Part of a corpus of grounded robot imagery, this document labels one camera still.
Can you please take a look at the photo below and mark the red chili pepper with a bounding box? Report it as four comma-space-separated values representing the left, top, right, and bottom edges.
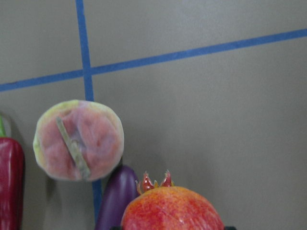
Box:
0, 115, 25, 230

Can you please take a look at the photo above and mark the pink yellow peach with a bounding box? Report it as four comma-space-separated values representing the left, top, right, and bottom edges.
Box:
33, 100, 124, 181

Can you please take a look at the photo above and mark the purple eggplant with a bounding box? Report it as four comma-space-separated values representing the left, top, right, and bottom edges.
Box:
95, 165, 139, 230

